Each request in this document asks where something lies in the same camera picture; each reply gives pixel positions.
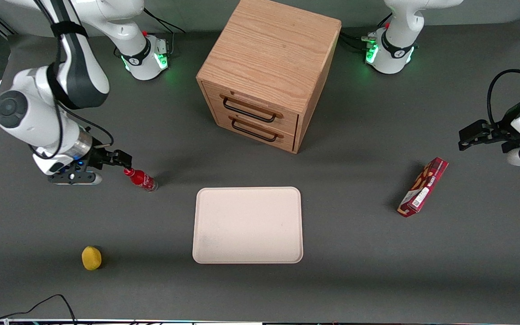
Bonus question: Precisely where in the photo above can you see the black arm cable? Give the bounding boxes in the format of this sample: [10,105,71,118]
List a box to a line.
[32,0,115,161]
[487,69,520,126]

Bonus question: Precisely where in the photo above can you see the black base cables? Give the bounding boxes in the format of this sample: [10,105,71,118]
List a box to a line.
[339,14,394,51]
[142,6,186,57]

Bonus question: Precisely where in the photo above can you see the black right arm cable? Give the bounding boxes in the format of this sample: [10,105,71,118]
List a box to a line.
[32,0,115,161]

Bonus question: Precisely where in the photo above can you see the yellow lemon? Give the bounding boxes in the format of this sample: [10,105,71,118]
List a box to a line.
[81,246,103,271]

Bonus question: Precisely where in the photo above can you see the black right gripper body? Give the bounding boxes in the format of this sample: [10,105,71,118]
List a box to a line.
[80,145,117,172]

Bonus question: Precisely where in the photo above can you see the black left base cables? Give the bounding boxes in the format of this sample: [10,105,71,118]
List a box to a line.
[339,14,394,51]

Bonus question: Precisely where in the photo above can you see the black right base cables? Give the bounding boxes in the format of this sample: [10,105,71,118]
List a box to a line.
[142,6,186,57]

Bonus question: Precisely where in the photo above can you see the red snack box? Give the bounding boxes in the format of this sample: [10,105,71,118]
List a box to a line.
[397,157,449,218]

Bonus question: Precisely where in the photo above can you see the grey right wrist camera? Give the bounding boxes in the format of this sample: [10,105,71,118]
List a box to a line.
[47,169,103,186]

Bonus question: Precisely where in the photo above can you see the beige plastic tray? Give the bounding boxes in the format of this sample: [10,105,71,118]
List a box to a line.
[192,186,304,265]

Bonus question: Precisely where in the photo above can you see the wooden drawer cabinet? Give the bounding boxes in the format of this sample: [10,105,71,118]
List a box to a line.
[196,0,342,154]

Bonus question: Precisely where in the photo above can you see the black table edge cable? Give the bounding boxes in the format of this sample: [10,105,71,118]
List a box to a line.
[0,294,78,325]

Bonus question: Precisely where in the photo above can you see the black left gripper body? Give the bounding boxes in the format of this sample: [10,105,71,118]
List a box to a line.
[486,102,520,154]

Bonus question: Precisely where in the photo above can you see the wooden drawer front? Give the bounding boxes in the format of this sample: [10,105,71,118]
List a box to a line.
[214,107,297,153]
[202,82,300,136]

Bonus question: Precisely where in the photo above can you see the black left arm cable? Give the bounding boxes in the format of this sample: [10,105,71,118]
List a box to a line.
[487,69,520,126]

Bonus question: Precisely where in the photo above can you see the red coke bottle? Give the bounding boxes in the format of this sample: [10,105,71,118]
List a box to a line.
[123,167,159,193]

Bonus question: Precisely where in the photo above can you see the black drawer handle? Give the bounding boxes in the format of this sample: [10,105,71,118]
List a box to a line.
[222,97,277,124]
[231,118,279,143]

